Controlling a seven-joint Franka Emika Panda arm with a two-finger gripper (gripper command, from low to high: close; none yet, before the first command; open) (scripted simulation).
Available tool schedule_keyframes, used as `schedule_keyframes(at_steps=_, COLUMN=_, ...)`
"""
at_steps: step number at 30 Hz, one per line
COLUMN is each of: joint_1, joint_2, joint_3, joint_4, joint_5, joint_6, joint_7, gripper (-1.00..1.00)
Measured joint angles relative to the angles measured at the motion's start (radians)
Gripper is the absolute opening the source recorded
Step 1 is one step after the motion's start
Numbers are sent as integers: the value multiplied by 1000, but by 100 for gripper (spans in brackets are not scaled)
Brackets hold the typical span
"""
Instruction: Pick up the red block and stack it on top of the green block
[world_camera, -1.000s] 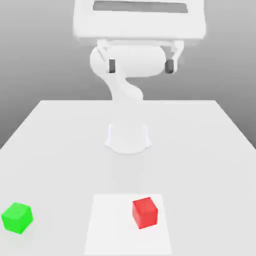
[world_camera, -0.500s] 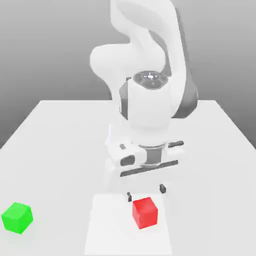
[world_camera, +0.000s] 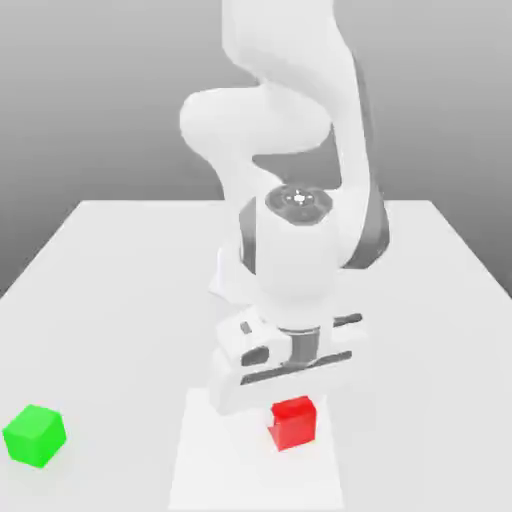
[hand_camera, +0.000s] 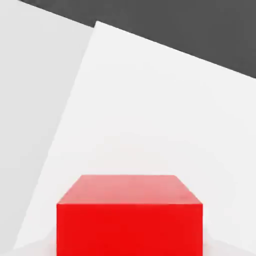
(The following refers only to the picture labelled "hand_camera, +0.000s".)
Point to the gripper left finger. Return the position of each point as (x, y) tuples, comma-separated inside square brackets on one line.
[(43, 248)]

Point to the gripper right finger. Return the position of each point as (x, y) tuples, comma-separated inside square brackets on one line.
[(218, 248)]

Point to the small red cube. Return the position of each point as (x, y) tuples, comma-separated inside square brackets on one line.
[(129, 228)]

